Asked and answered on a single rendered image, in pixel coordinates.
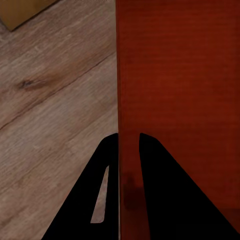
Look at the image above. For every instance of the door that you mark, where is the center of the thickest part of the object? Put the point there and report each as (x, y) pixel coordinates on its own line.
(15, 12)

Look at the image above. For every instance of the storage box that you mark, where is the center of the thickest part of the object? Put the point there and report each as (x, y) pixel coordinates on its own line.
(178, 80)

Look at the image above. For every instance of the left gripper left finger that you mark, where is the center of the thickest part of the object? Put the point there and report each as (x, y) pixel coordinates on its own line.
(72, 222)

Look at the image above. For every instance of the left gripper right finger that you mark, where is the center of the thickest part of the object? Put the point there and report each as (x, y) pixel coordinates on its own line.
(177, 208)

